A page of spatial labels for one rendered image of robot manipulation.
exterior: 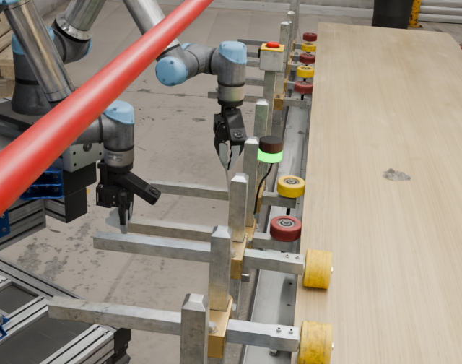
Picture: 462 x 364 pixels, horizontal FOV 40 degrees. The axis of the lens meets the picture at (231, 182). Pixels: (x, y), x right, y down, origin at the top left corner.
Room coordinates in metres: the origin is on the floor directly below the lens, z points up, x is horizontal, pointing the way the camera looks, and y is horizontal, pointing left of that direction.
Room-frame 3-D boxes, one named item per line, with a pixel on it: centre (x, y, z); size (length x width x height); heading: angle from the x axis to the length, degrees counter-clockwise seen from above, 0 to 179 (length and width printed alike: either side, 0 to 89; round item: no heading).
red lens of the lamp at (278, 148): (1.46, -0.09, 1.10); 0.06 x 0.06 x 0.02
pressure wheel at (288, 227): (1.41, -0.15, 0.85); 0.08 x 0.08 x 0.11
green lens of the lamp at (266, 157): (1.46, -0.09, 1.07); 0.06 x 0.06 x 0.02
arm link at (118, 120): (1.46, 0.29, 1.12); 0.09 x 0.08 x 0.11; 113
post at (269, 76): (1.97, -0.10, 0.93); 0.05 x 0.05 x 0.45; 84
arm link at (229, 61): (1.69, 0.02, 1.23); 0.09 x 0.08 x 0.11; 67
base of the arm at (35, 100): (1.79, 0.59, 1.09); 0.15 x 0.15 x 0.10
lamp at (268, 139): (1.46, -0.09, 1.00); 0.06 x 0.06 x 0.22; 84
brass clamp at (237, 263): (1.19, -0.02, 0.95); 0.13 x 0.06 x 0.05; 174
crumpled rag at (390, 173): (1.75, -0.50, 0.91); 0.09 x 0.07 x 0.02; 62
